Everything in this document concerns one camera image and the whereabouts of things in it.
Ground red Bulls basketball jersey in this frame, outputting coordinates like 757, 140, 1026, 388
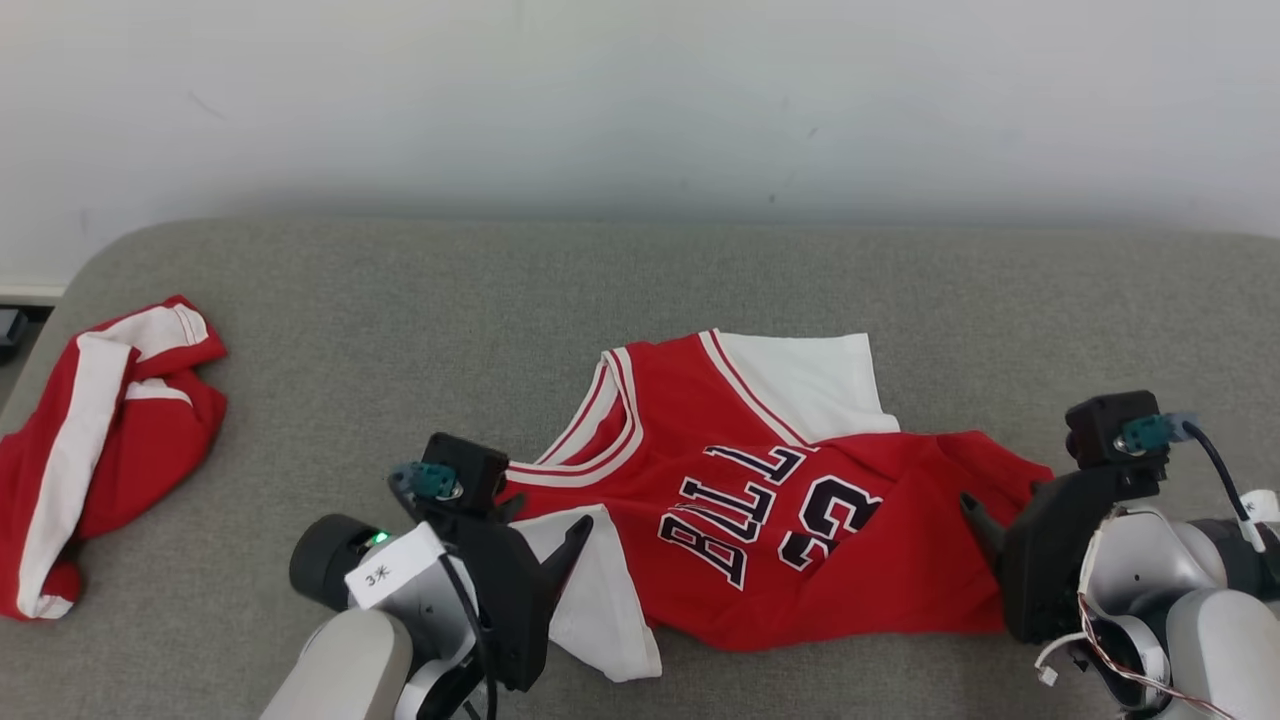
497, 328, 1056, 683

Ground red white-striped basketball shorts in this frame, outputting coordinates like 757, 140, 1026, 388
0, 295, 229, 621

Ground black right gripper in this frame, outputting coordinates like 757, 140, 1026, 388
960, 462, 1171, 644

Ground teal right camera connector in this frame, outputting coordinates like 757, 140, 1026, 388
1115, 412, 1201, 456

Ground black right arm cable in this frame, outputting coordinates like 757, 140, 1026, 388
1185, 420, 1266, 551

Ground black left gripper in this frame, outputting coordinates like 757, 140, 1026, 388
420, 492, 594, 693

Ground teal left camera connector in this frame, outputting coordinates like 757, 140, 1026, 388
390, 462, 463, 501

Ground red white wire bundle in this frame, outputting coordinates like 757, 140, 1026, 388
1035, 590, 1241, 720

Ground white left cable label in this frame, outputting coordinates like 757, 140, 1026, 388
345, 522, 448, 611

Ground teal camera connector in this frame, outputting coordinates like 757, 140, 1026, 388
1115, 412, 1201, 456
390, 462, 463, 501

